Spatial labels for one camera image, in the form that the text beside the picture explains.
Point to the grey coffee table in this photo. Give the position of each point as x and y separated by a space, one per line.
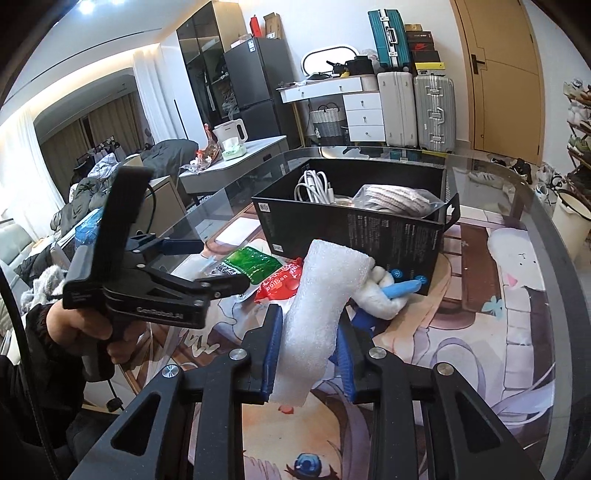
240 173

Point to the oval mirror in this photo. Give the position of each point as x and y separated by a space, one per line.
332 57

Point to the blue plastic pack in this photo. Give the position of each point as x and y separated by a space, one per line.
87 228

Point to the black cardboard box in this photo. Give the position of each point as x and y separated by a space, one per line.
369 244

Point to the black bag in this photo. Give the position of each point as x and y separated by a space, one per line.
359 67

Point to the wooden door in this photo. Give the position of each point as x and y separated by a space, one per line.
503 83

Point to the light grey sofa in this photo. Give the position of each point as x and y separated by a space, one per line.
18 254

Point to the white and blue plush toy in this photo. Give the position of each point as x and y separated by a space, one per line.
383 295

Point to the green wipes packet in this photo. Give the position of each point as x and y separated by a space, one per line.
251 265

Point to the green tissue pack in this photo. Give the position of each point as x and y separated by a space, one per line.
234 151

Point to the red clear plastic wrapper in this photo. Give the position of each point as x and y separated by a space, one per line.
207 157

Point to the grey side cabinet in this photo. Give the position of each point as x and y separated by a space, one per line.
164 198

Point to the white curtain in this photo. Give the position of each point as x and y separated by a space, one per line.
154 92

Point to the beige curtain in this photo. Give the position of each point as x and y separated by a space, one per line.
92 134

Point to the brown flat cardboard box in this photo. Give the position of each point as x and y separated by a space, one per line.
272 26

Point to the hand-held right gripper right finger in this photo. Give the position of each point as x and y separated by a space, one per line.
345 369

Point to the woven basket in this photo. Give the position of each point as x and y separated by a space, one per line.
327 122

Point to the white dressing table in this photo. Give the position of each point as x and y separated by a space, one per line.
364 115

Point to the black shoe box red logo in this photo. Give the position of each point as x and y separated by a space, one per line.
421 44

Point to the group of assorted shoes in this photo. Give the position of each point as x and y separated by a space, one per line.
579 120

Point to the black refrigerator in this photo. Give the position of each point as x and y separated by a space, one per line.
258 87

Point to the silver suitcase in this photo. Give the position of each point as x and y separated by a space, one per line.
435 113

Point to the white suitcase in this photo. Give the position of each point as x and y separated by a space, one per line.
398 110

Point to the teal suitcase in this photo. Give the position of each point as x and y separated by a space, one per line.
388 39

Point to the red balloon packet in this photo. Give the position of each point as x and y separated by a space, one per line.
277 284

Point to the white bubble wrap roll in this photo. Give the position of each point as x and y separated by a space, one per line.
318 295

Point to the white enamel basin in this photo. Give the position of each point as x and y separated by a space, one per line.
570 226

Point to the white electric kettle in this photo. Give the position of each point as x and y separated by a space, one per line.
228 131

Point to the person's left forearm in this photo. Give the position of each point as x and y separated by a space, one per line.
32 378

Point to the bagged white webbing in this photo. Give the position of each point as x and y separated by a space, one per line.
397 198

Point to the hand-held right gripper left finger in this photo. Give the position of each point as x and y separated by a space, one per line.
271 355

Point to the dark glass cabinet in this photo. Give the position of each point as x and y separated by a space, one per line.
205 60

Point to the printed cartoon table mat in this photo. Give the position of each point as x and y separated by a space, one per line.
461 332

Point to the pile of clothes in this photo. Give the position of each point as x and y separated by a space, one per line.
87 194

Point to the person's left hand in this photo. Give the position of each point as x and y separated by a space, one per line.
69 327

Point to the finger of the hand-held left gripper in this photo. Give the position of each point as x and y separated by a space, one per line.
217 285
180 247

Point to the dark jacket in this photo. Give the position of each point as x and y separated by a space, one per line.
168 152

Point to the red flat box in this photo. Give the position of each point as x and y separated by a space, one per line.
255 26

